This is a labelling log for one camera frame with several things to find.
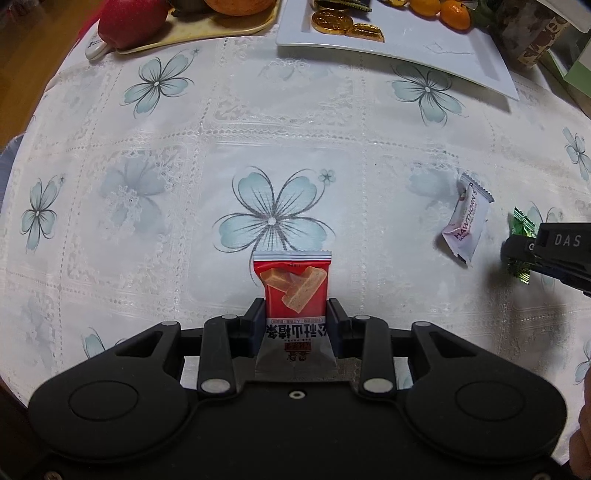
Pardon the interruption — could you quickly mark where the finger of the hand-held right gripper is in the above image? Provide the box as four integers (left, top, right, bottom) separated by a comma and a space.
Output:
501, 235, 537, 264

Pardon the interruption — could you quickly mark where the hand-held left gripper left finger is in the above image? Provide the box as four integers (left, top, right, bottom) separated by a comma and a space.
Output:
110, 298, 268, 399

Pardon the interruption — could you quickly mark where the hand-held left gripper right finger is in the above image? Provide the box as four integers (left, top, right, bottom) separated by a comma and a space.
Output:
327, 298, 482, 399

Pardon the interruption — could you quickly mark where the green candy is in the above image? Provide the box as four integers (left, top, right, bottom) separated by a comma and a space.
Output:
505, 207, 539, 285

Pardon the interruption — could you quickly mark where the red snack packet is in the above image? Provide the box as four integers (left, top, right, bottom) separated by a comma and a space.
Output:
252, 251, 338, 382

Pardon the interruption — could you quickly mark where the white candy packet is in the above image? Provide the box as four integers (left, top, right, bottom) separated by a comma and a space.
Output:
440, 170, 495, 267

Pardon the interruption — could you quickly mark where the white floral tablecloth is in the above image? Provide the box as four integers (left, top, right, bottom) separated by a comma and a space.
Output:
0, 0, 591, 464

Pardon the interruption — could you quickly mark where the green desk calendar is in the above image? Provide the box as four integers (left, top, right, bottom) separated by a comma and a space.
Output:
544, 0, 591, 103

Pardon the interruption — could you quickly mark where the brown printed paper cup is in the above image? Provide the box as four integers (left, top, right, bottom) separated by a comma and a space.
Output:
489, 0, 574, 70

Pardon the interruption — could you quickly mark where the white rectangular plate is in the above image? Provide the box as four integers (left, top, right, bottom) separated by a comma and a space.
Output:
276, 0, 520, 101

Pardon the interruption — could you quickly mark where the tangerine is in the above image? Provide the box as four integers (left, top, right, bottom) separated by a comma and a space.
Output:
438, 0, 473, 31
408, 0, 442, 17

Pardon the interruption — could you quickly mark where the gold foil ingot chocolate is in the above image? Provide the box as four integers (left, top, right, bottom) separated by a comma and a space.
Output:
345, 21, 387, 44

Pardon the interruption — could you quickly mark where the gold foil chocolate coin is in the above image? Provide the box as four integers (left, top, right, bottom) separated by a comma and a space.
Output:
310, 8, 354, 36

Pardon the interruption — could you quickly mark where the black snack packet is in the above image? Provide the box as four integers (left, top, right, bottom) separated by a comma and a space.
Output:
313, 0, 374, 13

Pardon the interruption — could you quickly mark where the beige fruit tray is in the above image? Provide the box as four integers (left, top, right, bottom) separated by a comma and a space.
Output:
113, 0, 280, 55

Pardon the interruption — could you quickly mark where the white remote control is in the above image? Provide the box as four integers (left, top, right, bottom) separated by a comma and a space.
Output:
84, 32, 114, 60

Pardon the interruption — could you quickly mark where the pale striped apple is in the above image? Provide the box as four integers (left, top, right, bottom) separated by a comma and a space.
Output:
202, 0, 278, 16

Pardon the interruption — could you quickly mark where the red apple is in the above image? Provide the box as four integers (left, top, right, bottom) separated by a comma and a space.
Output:
97, 0, 168, 49

